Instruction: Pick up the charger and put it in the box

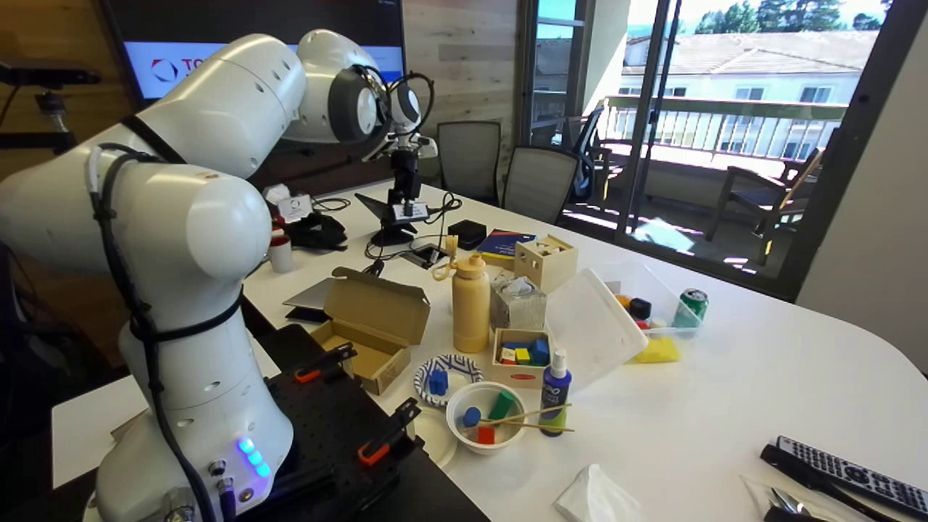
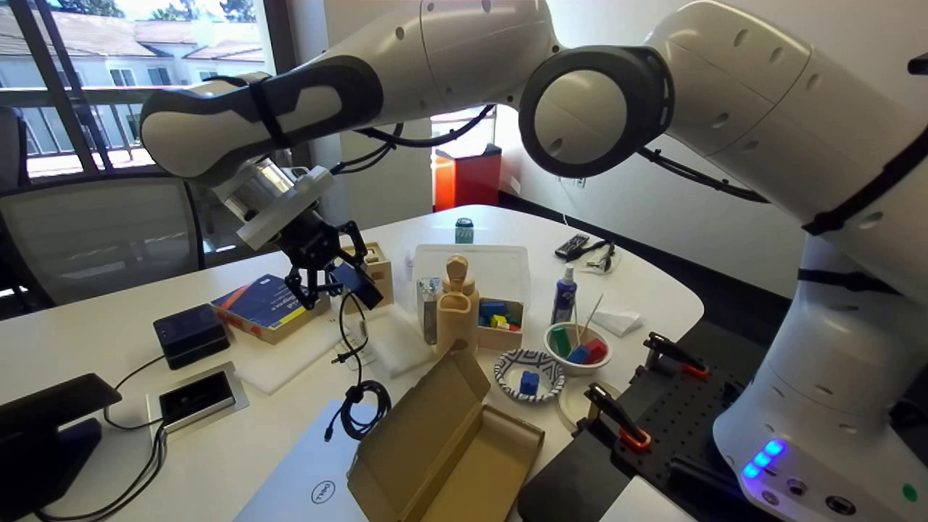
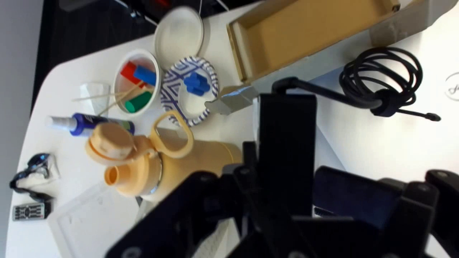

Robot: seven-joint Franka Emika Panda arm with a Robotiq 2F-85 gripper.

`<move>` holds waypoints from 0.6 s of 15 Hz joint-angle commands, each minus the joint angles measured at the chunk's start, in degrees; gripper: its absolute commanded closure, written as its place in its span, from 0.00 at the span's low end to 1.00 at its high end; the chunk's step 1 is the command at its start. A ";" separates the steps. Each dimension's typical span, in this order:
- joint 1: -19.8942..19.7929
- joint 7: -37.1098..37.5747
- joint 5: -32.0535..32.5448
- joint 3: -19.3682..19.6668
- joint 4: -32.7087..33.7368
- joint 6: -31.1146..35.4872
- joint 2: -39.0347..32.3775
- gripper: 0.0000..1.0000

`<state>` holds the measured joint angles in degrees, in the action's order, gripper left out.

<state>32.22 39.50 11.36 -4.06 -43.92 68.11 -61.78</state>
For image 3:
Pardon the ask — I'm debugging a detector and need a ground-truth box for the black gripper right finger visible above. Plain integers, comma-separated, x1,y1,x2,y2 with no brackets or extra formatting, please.
313,165,459,258

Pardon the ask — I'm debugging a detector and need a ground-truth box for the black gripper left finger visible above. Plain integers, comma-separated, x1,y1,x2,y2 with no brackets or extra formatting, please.
105,141,314,258

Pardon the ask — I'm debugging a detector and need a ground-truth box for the black charger with cable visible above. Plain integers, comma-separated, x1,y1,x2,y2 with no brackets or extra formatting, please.
257,46,444,219

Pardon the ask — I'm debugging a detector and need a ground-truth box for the open brown cardboard box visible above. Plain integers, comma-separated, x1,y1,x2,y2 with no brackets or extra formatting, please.
227,0,459,86

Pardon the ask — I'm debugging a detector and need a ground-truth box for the beige water bottle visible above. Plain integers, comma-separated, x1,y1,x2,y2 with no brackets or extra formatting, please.
85,110,246,202

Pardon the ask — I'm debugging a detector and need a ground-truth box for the clear plastic container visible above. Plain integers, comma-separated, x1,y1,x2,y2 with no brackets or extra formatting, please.
48,184,147,258

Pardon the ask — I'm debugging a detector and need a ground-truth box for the blue white patterned plate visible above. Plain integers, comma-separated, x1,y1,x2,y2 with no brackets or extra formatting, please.
160,55,223,129

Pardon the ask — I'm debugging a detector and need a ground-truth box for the green block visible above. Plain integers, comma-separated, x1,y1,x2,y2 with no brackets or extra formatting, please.
121,90,154,115

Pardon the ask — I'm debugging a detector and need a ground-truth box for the blue knobbly toy block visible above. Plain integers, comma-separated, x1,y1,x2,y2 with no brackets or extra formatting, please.
182,70,213,98

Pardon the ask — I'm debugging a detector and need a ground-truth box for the white bowl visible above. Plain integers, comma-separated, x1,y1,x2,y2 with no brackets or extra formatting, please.
111,49,162,119

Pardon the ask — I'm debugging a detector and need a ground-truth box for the thin wooden stick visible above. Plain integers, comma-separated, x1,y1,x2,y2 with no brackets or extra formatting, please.
72,86,148,103
96,85,155,118

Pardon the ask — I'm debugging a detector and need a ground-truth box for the blue rectangular block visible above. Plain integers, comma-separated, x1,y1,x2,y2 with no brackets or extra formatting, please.
134,65,160,87

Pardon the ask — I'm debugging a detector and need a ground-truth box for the red block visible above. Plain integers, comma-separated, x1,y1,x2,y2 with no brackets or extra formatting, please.
119,62,145,86

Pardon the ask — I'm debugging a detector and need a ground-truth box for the plain white plate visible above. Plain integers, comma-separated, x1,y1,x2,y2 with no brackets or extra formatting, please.
152,6,208,66

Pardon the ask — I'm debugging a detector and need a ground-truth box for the black pegboard base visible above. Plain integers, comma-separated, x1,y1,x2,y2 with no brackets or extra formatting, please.
42,0,170,66

